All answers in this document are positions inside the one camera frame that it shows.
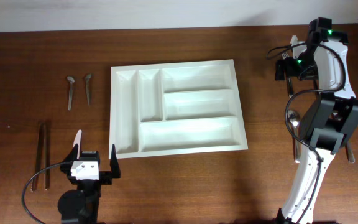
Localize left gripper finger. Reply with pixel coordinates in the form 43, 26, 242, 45
64, 144, 79, 162
109, 144, 121, 179

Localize metal fork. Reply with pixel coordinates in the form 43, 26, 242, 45
282, 52, 294, 98

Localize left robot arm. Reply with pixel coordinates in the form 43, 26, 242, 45
58, 144, 121, 223

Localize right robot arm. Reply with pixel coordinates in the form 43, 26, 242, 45
274, 17, 358, 223

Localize pink plastic knife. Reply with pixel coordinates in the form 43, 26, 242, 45
73, 129, 82, 159

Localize dark chopstick left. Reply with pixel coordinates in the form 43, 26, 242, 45
31, 122, 45, 192

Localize dark chopstick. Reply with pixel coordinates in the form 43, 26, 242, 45
44, 121, 50, 190
31, 122, 45, 192

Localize dark chopstick right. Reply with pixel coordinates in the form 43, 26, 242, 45
44, 121, 50, 190

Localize large metal spoon left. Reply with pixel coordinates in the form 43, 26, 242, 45
287, 110, 301, 163

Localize large metal spoon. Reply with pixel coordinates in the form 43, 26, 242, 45
287, 110, 301, 163
346, 141, 356, 164

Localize white cutlery tray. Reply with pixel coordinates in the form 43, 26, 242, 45
109, 59, 248, 159

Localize small metal spoon left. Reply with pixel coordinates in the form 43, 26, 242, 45
67, 76, 75, 111

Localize small metal spoon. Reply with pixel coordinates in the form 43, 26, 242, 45
84, 73, 92, 105
67, 76, 75, 111

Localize small metal spoon right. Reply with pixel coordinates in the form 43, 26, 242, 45
84, 73, 92, 105

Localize large metal spoon right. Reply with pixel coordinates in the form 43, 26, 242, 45
346, 141, 356, 164

